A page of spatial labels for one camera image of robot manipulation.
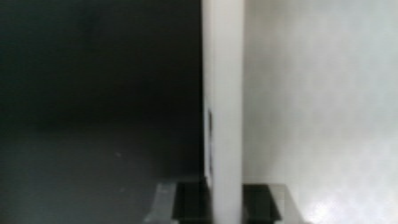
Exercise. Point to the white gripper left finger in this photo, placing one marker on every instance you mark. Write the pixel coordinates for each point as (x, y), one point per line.
(180, 204)

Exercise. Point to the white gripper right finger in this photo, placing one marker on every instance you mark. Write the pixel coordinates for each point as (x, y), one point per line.
(269, 205)

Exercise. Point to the white desk top tray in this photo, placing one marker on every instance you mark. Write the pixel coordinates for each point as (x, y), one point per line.
(301, 100)

